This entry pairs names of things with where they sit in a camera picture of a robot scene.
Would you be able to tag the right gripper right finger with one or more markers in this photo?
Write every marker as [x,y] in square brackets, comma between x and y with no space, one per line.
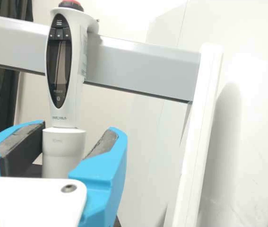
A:
[103,175]

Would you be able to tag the pipette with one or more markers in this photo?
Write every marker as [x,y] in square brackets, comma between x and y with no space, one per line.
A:
[60,123]

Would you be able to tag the white incubator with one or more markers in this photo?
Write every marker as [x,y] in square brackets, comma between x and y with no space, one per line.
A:
[254,47]

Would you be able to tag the white pipette stand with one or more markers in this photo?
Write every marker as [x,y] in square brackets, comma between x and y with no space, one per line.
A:
[136,68]

